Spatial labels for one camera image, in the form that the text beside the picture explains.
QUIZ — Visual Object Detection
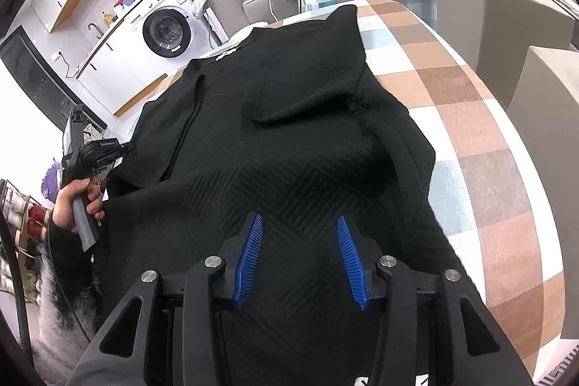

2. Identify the grey fuzzy garment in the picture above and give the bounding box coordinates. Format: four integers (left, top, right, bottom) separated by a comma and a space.
34, 241, 105, 364

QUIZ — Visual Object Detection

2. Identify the person's left hand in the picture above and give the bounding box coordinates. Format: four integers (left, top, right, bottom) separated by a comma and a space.
53, 178, 107, 233

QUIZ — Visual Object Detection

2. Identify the black glass cabinet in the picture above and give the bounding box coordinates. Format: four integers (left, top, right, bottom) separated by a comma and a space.
0, 26, 107, 131

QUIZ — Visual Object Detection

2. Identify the tall beige cabinet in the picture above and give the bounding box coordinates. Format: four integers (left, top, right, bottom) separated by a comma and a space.
432, 0, 579, 75

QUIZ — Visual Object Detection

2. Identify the black knit sweater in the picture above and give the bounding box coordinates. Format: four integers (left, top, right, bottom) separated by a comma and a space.
93, 5, 487, 386

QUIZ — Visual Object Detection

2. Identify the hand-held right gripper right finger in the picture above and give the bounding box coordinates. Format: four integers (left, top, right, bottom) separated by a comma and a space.
335, 214, 537, 386

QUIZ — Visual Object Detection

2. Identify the black cable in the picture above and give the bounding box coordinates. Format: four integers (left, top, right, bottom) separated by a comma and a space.
0, 214, 34, 364

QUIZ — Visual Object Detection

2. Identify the person's left forearm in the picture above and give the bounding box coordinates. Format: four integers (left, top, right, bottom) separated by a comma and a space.
45, 214, 98, 264

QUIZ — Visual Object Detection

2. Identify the white washing machine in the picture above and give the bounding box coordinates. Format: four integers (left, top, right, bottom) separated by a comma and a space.
123, 0, 206, 72

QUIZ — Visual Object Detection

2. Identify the purple bag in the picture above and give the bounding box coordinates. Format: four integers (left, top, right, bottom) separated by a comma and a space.
43, 162, 64, 199

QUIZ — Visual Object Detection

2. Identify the white kitchen base cabinet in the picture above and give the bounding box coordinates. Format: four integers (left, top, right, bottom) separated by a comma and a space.
75, 1, 182, 118

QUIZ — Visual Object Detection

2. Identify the brown blue checkered blanket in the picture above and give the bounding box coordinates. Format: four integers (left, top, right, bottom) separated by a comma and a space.
206, 0, 568, 386

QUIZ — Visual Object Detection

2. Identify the shoe rack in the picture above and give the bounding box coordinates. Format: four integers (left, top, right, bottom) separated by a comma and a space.
0, 178, 55, 296

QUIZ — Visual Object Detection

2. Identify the low beige cabinet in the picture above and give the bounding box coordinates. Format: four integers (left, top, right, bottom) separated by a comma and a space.
507, 44, 579, 260

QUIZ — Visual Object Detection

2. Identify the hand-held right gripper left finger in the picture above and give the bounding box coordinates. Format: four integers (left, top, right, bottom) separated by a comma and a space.
68, 212, 265, 386

